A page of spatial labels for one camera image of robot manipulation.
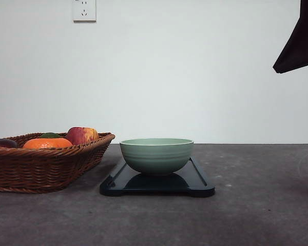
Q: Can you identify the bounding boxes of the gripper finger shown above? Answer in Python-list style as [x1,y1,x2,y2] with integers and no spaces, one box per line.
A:
[273,0,308,73]

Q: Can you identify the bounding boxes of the green ceramic bowl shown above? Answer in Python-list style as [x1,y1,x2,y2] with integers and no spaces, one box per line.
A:
[120,138,194,175]

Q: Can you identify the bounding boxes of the brown wicker basket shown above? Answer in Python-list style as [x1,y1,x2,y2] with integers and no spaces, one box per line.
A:
[0,131,115,193]

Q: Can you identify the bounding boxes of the dark rectangular tray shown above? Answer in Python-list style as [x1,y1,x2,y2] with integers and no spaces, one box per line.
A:
[100,157,215,198]

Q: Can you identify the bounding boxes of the red yellow apple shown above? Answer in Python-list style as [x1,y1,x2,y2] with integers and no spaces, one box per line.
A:
[67,127,99,145]

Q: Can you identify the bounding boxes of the green avocado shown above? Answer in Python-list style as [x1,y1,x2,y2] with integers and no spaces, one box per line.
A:
[39,132,60,138]

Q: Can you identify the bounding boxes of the orange fruit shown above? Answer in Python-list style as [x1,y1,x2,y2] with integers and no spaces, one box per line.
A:
[22,138,73,149]

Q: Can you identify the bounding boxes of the dark red apple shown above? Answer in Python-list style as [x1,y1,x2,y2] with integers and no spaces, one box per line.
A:
[0,138,17,148]

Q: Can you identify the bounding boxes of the white wall socket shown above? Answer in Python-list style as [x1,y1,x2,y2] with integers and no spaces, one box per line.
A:
[72,0,97,24]

